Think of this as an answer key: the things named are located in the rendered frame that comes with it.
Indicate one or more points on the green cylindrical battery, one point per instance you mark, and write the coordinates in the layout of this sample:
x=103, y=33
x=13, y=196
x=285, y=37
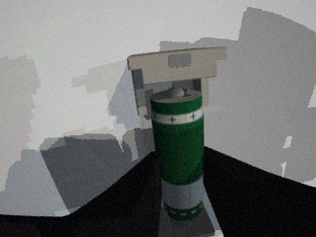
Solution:
x=176, y=117

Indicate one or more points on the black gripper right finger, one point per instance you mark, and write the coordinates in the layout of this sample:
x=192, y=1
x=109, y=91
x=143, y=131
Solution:
x=249, y=202

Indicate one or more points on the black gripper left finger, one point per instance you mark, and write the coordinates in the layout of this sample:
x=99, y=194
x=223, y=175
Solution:
x=131, y=207

